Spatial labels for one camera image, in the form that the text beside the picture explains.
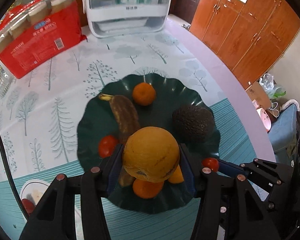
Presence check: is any red cherry tomato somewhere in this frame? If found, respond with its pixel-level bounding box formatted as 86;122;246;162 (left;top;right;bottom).
202;157;219;172

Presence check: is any yellow orange fruit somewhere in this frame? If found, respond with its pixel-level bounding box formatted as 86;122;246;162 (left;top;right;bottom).
122;126;180;183

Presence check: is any red lychee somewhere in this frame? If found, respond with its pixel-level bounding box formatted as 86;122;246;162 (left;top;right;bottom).
21;198;36;215

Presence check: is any small orange tangerine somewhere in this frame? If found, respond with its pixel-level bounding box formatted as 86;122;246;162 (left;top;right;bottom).
168;165;184;184

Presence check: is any red tomato on green plate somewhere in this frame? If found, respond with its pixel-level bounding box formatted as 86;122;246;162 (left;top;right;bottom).
98;135;119;159

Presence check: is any large orange tangerine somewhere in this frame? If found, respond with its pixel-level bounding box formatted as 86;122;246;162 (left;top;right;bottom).
133;179;164;199

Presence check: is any dark avocado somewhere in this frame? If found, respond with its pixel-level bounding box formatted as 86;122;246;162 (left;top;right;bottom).
172;105;215;144

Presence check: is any white printed round plate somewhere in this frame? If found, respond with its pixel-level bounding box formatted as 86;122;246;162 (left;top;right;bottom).
20;179;84;239

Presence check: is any brown overripe banana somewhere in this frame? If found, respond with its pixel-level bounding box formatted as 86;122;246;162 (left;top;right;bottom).
98;93;141;188

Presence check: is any dark green scalloped plate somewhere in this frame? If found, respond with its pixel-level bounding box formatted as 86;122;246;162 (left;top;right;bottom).
77;74;221;214

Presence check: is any cardboard box on floor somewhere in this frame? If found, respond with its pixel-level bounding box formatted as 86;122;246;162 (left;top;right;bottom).
246;81;271;109

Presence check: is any top orange tangerine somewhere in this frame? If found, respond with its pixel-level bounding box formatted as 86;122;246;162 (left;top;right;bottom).
132;82;157;106

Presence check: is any orange wooden cabinet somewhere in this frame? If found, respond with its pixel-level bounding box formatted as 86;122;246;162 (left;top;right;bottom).
190;0;300;89

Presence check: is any clear glass cup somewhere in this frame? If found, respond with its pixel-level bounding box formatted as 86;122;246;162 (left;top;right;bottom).
0;68;13;99

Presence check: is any red paper cup package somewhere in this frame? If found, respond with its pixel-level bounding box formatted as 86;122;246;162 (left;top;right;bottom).
0;0;86;79

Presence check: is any white clear storage box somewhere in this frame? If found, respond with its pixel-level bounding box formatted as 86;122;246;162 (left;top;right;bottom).
83;0;171;38

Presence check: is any black cable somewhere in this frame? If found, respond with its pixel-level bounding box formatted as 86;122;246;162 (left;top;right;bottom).
0;118;31;222

